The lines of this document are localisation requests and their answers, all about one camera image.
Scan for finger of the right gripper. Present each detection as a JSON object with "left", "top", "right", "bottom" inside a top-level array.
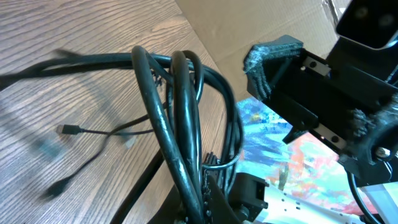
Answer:
[{"left": 243, "top": 35, "right": 303, "bottom": 100}]

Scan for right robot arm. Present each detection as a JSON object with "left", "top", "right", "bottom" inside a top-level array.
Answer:
[{"left": 243, "top": 35, "right": 397, "bottom": 223}]

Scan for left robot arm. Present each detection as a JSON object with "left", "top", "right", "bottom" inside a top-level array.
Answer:
[{"left": 203, "top": 172, "right": 363, "bottom": 224}]

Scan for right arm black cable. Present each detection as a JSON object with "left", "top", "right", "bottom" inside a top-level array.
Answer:
[{"left": 346, "top": 170, "right": 383, "bottom": 224}]

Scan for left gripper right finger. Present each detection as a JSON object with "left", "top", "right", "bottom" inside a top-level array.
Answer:
[{"left": 202, "top": 171, "right": 238, "bottom": 224}]

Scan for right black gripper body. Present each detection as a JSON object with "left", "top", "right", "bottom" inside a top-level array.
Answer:
[{"left": 260, "top": 39, "right": 397, "bottom": 186}]

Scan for black USB-C cable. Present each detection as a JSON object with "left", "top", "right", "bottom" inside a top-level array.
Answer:
[{"left": 0, "top": 45, "right": 245, "bottom": 224}]

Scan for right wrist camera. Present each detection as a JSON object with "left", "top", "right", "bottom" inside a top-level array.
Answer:
[{"left": 336, "top": 0, "right": 397, "bottom": 50}]

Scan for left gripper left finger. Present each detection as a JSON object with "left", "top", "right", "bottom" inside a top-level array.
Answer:
[{"left": 147, "top": 186, "right": 186, "bottom": 224}]

